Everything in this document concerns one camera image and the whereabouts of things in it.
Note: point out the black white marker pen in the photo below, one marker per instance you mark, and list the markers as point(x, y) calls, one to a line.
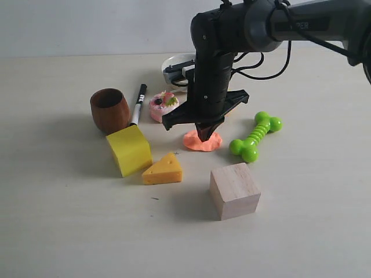
point(139, 102)

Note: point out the yellow foam cube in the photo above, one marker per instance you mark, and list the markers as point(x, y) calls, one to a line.
point(130, 149)

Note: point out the light wooden cube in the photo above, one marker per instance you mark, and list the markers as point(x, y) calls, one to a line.
point(233, 191)

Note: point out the orange clay patty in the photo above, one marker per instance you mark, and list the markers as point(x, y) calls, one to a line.
point(191, 141)

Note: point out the green plastic bone toy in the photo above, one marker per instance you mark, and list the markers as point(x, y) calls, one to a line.
point(247, 148)

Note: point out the orange toy cheese wedge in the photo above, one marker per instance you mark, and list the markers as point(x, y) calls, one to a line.
point(166, 170)

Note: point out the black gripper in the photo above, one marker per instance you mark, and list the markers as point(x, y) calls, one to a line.
point(208, 97)

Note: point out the pink toy cake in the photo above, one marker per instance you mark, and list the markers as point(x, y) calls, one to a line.
point(162, 104)

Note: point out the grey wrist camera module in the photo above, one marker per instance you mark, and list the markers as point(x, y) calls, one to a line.
point(174, 71)

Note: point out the white ceramic floral bowl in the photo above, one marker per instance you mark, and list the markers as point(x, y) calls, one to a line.
point(181, 57)

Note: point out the brown wooden cup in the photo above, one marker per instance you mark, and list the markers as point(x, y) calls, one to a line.
point(110, 110)

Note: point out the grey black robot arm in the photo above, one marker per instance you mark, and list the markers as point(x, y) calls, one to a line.
point(261, 26)

